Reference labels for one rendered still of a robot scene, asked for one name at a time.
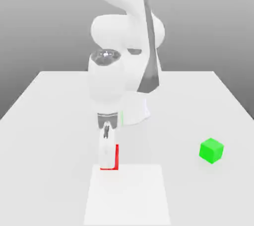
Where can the small green cube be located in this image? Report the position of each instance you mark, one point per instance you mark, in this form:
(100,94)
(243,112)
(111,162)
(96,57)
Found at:
(211,150)

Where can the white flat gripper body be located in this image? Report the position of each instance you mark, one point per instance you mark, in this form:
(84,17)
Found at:
(107,153)

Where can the small red cube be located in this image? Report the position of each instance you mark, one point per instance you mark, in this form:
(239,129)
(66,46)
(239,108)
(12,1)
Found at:
(117,156)

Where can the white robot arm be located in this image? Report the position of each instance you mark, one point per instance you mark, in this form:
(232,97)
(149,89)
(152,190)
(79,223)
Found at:
(111,83)

